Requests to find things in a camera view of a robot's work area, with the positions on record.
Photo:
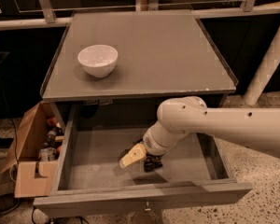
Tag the clear jar in box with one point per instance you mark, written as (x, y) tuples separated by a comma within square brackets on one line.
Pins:
[(48, 154)]

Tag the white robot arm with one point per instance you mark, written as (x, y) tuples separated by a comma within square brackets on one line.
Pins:
[(255, 128)]

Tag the black rxbar chocolate wrapper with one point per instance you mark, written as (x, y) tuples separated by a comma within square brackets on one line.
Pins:
[(152, 162)]

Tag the white ceramic bowl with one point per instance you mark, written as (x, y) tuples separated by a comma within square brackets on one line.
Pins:
[(98, 60)]

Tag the open cardboard box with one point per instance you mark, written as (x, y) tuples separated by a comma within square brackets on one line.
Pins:
[(34, 178)]

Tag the metal railing frame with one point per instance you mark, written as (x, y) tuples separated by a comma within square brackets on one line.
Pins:
[(115, 3)]

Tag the open grey wooden drawer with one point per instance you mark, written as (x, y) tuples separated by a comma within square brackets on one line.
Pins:
[(89, 180)]

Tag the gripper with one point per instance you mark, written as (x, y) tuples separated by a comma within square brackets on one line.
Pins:
[(153, 144)]

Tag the dark bottle in box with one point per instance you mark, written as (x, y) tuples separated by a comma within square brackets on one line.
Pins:
[(51, 135)]

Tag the drawer pull knob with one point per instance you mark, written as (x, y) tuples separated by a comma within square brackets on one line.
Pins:
[(147, 208)]

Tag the grey cabinet with counter top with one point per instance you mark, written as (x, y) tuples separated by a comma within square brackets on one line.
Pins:
[(161, 53)]

